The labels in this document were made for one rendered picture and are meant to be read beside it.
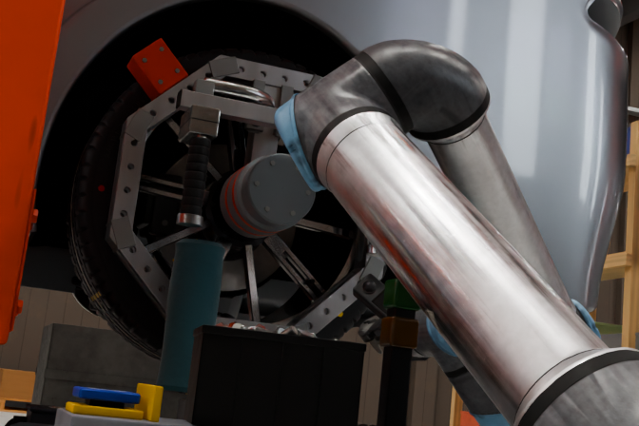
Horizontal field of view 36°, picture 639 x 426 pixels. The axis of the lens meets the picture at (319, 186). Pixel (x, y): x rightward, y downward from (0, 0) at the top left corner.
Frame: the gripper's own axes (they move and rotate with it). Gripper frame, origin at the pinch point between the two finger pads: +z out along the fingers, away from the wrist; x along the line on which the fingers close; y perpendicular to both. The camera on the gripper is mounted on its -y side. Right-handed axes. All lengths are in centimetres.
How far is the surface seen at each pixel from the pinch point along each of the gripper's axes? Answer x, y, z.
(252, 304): -10.4, -13.6, 17.9
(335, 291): 1.7, -7.0, 7.5
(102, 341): 8, -2, 393
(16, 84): -33, -65, -30
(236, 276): -5.8, -18.7, 32.4
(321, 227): 11.0, -17.4, 17.7
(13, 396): -33, 20, 884
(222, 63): 10, -56, 7
